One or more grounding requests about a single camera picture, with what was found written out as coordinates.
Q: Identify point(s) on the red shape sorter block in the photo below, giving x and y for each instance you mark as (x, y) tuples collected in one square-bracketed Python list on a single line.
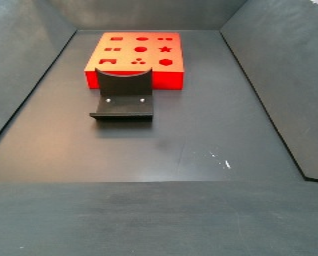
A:
[(127, 53)]

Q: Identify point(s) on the black curved holder bracket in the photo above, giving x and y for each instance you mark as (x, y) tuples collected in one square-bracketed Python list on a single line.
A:
[(124, 89)]

